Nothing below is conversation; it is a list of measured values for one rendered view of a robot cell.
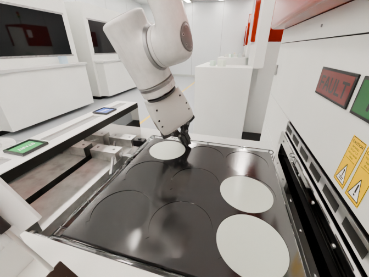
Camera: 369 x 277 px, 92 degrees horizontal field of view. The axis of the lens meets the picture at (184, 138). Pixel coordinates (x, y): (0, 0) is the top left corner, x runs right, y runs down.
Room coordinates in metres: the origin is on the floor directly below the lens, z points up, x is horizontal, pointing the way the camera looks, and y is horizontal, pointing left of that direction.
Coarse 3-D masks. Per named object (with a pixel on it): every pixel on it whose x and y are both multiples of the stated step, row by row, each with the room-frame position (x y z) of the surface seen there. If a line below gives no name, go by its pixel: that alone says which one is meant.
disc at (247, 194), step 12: (228, 180) 0.30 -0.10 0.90; (240, 180) 0.30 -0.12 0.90; (252, 180) 0.30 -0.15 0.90; (228, 192) 0.26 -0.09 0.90; (240, 192) 0.26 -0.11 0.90; (252, 192) 0.26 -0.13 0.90; (264, 192) 0.26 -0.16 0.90; (240, 204) 0.23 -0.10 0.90; (252, 204) 0.23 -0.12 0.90; (264, 204) 0.23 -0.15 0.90
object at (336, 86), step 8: (328, 72) 0.33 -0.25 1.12; (336, 72) 0.30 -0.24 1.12; (320, 80) 0.35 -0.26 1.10; (328, 80) 0.32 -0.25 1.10; (336, 80) 0.29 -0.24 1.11; (344, 80) 0.27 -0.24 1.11; (352, 80) 0.25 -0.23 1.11; (320, 88) 0.34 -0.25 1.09; (328, 88) 0.31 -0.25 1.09; (336, 88) 0.29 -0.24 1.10; (344, 88) 0.26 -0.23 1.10; (328, 96) 0.30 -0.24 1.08; (336, 96) 0.28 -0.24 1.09; (344, 96) 0.26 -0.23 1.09
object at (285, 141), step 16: (288, 144) 0.39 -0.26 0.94; (288, 176) 0.35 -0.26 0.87; (304, 176) 0.26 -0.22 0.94; (288, 192) 0.30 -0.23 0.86; (304, 192) 0.24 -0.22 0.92; (320, 192) 0.22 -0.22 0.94; (320, 208) 0.19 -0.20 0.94; (304, 224) 0.21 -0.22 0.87; (320, 224) 0.18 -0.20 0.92; (336, 224) 0.16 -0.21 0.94; (304, 240) 0.19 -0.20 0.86; (336, 240) 0.14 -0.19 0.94; (320, 256) 0.16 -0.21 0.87; (336, 256) 0.13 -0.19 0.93; (352, 256) 0.12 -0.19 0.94; (320, 272) 0.14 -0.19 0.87; (352, 272) 0.10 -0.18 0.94
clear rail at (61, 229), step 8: (152, 136) 0.51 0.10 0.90; (144, 144) 0.46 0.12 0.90; (136, 152) 0.41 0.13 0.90; (128, 160) 0.37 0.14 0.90; (120, 168) 0.34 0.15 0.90; (112, 176) 0.31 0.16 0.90; (104, 184) 0.29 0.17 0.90; (96, 192) 0.26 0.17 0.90; (80, 208) 0.22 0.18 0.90; (72, 216) 0.21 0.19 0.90; (64, 224) 0.19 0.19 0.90; (56, 232) 0.18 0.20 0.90
